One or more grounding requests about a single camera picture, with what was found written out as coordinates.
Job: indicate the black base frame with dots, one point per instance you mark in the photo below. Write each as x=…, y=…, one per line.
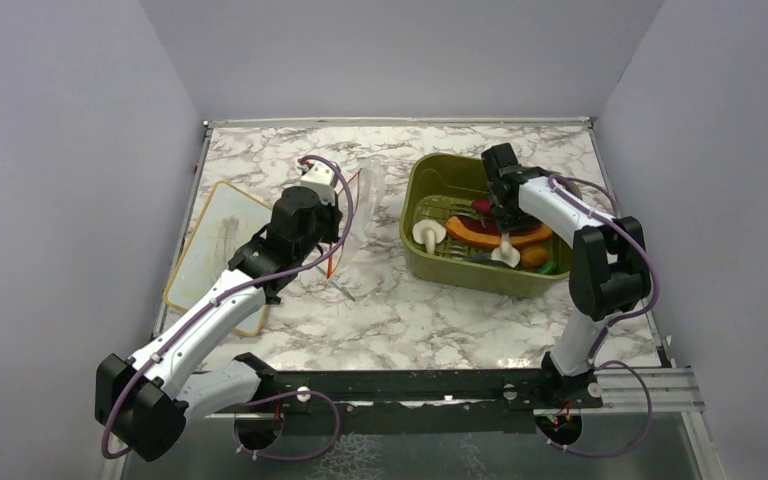
x=397, y=402

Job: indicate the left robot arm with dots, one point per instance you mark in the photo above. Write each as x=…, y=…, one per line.
x=145, y=401

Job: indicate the white cutting board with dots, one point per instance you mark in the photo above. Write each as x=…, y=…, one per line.
x=229, y=219

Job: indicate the white toy mushroom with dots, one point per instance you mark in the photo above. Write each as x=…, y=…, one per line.
x=506, y=253
x=428, y=233

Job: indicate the clear zip top bag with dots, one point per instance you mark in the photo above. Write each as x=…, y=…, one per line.
x=367, y=185

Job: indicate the olive green plastic bin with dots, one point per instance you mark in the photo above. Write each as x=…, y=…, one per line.
x=441, y=186

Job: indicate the orange toy pumpkin slice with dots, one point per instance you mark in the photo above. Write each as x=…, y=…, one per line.
x=483, y=233

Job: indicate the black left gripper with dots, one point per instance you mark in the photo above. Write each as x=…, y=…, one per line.
x=335, y=217

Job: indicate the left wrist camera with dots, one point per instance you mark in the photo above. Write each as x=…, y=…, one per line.
x=320, y=179

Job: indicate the purple toy sweet potato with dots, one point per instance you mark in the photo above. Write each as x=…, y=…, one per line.
x=483, y=207

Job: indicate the green toy vegetable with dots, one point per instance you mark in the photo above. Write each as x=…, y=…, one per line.
x=550, y=267

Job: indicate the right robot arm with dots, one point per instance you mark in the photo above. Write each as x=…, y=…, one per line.
x=609, y=273

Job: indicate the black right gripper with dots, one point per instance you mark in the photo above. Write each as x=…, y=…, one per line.
x=507, y=221

